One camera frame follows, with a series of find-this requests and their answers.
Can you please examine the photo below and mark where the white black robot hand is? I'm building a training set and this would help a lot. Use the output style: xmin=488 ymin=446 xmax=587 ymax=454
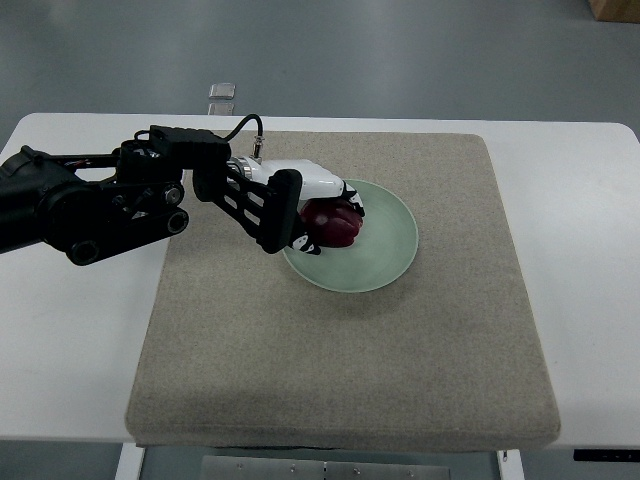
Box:
xmin=227 ymin=157 xmax=365 ymax=255

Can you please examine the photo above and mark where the red apple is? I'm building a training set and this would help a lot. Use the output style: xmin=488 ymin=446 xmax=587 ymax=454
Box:
xmin=300 ymin=198 xmax=363 ymax=248

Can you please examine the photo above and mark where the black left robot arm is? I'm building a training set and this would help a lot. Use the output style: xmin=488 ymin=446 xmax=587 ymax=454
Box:
xmin=1 ymin=125 xmax=306 ymax=266

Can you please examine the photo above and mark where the light green plate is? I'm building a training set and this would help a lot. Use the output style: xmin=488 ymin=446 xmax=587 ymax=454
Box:
xmin=284 ymin=179 xmax=419 ymax=293

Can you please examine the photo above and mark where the clear floor socket cover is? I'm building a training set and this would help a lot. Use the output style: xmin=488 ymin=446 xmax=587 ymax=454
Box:
xmin=208 ymin=82 xmax=236 ymax=100

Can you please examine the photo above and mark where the beige fabric cushion mat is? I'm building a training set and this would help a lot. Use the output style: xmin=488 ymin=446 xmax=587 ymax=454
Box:
xmin=125 ymin=132 xmax=561 ymax=452

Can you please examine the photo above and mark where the white table leg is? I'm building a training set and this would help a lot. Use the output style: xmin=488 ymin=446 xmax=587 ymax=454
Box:
xmin=114 ymin=443 xmax=146 ymax=480

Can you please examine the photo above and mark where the black table control panel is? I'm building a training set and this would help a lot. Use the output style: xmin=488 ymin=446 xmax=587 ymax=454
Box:
xmin=573 ymin=449 xmax=640 ymax=463

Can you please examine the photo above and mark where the metal table base plate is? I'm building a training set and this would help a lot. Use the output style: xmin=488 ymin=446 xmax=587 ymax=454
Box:
xmin=199 ymin=456 xmax=451 ymax=480

